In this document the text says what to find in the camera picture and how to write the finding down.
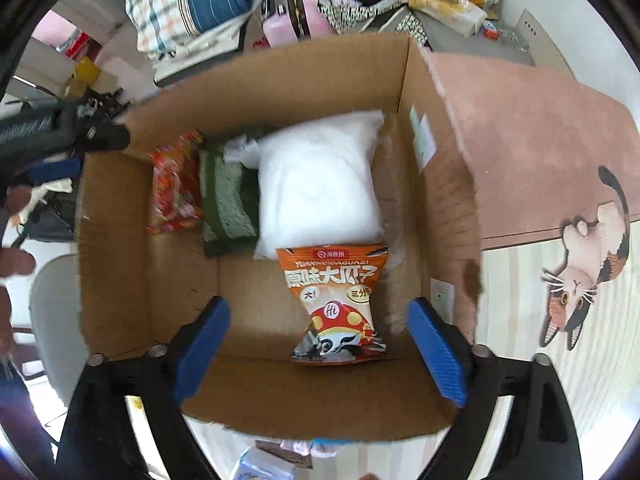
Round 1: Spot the plaid bedding bundle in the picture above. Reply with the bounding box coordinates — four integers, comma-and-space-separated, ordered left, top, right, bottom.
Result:
123, 0, 253, 88

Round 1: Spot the black white patterned bag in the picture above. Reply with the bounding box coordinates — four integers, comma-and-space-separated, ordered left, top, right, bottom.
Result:
317, 0, 432, 47

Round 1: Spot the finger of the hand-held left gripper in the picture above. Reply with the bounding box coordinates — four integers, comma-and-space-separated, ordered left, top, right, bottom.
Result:
27, 157, 83, 187
75, 107, 132, 153

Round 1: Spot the person's left hand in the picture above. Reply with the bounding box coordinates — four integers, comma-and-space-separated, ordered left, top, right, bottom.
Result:
0, 247, 38, 356

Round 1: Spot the orange snack packet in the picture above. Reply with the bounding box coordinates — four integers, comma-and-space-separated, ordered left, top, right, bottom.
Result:
276, 244, 390, 367

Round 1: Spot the pink case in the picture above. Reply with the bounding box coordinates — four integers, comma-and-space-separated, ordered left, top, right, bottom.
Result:
262, 0, 329, 49

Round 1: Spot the yellow snack packet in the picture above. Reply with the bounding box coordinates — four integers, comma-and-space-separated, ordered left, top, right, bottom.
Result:
407, 0, 488, 37

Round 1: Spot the small red box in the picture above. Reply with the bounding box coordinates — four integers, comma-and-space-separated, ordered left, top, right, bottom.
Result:
64, 30, 95, 60

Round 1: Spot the white plastic bag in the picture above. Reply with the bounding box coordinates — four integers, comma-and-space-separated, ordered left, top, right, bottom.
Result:
252, 110, 387, 262

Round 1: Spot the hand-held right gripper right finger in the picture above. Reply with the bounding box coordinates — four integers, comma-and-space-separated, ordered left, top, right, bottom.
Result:
407, 297, 583, 480

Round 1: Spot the white chair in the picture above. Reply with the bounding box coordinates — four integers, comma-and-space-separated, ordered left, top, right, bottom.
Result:
27, 254, 86, 413

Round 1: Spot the blue white packet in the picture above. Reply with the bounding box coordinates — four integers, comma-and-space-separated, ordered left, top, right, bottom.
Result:
234, 439, 342, 480

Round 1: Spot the red patterned packet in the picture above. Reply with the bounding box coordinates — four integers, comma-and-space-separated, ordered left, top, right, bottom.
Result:
147, 130, 205, 236

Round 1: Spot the glass ashtray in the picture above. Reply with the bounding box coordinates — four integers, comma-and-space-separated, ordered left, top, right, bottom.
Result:
500, 25, 532, 52

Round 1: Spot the pink cat print mat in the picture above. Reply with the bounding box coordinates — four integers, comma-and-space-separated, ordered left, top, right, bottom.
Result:
422, 50, 640, 461

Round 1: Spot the green packet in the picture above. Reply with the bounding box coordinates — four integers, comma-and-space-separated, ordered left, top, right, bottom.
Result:
200, 135, 262, 259

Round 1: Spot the white crumpled tissue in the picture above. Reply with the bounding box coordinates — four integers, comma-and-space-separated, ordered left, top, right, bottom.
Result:
221, 135, 262, 167

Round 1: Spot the large cardboard box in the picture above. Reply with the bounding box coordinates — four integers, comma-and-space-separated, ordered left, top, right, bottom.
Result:
75, 32, 483, 445

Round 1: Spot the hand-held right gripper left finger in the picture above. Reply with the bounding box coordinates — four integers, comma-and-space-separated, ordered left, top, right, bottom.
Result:
55, 296, 232, 480

